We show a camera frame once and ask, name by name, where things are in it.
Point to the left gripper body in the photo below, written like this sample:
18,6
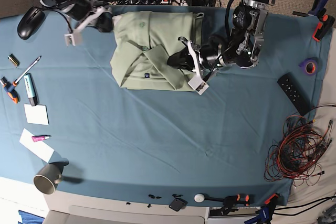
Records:
209,53

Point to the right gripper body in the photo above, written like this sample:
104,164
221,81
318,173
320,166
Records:
84,12

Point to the sage green T-shirt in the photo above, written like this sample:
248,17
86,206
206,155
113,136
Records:
145,40

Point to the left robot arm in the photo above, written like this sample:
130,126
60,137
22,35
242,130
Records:
244,27

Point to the black computer mouse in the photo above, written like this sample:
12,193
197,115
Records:
30,22

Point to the silver pen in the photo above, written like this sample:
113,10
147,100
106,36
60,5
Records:
15,83

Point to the black remote control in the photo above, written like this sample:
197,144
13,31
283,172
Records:
294,92

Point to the blue table cloth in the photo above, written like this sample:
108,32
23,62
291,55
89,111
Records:
133,145

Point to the light blue highlighter marker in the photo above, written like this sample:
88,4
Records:
30,90

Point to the purple tape roll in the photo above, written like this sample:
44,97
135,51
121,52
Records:
309,66

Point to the blue orange screwdriver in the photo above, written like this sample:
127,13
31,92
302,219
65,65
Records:
10,90

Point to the white square paper note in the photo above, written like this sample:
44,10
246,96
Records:
36,114

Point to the orange black clamp top right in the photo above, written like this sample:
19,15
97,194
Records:
325,23

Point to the blue spring clamp top right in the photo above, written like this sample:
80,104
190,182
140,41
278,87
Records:
318,8

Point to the small pink glue tube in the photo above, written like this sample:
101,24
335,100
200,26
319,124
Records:
40,138

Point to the white round puck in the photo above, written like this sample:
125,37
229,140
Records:
199,198

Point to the black square plate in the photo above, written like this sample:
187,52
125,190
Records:
177,204

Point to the orange black bar clamp bottom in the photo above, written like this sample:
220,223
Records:
229,203

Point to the white rectangular paper slip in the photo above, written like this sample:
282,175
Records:
39,148

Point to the blue black clamp bottom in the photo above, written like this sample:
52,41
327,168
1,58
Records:
264,214

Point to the grey ceramic mug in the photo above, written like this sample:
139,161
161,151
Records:
50,176

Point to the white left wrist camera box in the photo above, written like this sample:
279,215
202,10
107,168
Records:
198,85

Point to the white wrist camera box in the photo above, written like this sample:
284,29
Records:
73,39
198,85

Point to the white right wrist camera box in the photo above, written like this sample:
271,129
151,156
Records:
73,39

